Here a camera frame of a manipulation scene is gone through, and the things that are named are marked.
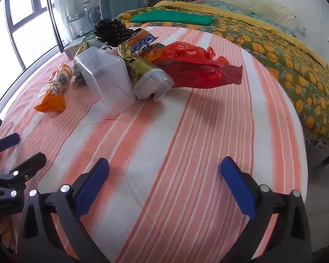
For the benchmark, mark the black framed window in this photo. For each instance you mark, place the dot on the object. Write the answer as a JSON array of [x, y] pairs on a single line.
[[8, 8]]

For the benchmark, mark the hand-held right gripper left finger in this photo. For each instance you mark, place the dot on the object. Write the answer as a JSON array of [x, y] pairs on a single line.
[[94, 189]]

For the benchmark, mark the green folded cloth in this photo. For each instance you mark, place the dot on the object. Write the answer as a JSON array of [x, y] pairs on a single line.
[[172, 18]]

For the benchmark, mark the green orange floral blanket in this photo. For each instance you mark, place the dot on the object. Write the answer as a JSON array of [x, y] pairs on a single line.
[[290, 68]]

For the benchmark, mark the green and gold snack packet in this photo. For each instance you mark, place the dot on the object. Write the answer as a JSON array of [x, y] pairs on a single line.
[[138, 65]]

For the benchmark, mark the washing machine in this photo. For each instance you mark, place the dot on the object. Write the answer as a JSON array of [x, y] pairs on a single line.
[[92, 12]]

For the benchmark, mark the green white tissue box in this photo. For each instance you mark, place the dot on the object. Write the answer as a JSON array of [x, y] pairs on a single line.
[[72, 49]]

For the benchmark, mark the wall socket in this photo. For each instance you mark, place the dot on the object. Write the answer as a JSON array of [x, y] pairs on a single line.
[[302, 31]]

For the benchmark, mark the clear plastic container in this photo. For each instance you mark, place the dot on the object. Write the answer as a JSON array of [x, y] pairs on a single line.
[[104, 79]]

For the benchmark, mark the yellow blanket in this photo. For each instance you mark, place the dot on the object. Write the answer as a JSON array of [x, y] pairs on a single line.
[[235, 12]]

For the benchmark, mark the orange bread wrapper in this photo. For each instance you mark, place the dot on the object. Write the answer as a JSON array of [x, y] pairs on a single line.
[[50, 101]]

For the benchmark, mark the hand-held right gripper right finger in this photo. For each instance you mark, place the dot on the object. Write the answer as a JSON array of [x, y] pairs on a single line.
[[238, 189]]

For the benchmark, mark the glass sliding door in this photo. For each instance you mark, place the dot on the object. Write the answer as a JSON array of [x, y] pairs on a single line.
[[71, 19]]

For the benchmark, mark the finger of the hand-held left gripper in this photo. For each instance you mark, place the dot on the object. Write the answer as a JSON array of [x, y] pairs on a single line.
[[30, 165], [6, 142]]

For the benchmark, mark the red plastic bag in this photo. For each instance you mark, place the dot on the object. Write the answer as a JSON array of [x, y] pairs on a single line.
[[197, 71]]

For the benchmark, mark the orange striped sheet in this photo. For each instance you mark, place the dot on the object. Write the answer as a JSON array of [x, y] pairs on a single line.
[[167, 131]]

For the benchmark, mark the orange drink can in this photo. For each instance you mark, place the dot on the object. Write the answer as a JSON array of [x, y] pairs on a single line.
[[145, 37]]

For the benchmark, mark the blue floral pillow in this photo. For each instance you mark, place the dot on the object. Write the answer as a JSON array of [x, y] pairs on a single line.
[[224, 5]]

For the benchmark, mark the white wardrobe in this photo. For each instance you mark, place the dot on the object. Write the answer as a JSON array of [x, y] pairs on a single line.
[[328, 54]]

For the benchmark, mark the black foam net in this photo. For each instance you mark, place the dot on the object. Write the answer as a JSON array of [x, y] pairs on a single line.
[[112, 33]]

